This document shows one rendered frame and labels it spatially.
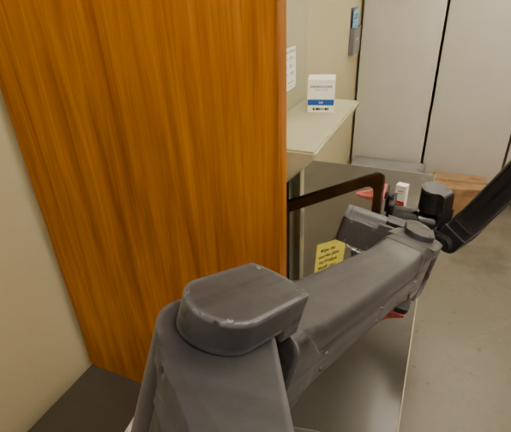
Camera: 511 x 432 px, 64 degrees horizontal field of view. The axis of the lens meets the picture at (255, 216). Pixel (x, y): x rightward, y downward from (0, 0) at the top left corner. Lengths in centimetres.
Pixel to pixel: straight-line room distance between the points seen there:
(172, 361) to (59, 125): 61
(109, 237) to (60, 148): 17
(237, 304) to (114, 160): 53
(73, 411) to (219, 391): 89
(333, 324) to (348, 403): 71
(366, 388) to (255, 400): 85
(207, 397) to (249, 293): 6
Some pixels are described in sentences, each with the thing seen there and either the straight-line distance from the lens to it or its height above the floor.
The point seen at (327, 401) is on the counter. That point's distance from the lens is 98.
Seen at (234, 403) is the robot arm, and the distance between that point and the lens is 17.
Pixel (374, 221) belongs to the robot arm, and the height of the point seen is 143.
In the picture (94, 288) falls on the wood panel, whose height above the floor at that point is 120.
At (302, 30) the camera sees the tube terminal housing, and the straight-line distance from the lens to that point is 87.
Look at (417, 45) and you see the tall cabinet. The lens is 369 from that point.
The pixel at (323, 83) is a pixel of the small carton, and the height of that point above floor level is 156.
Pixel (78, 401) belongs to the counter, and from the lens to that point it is 107.
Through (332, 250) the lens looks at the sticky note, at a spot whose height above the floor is 125.
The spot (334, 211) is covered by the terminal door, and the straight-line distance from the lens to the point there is 81.
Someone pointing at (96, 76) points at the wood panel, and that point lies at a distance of 66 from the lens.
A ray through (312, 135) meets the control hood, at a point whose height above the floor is 151.
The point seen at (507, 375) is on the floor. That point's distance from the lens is 251.
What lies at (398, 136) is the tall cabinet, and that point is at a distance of 385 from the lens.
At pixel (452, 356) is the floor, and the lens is 249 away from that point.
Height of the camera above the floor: 172
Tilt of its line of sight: 29 degrees down
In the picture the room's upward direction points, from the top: 2 degrees counter-clockwise
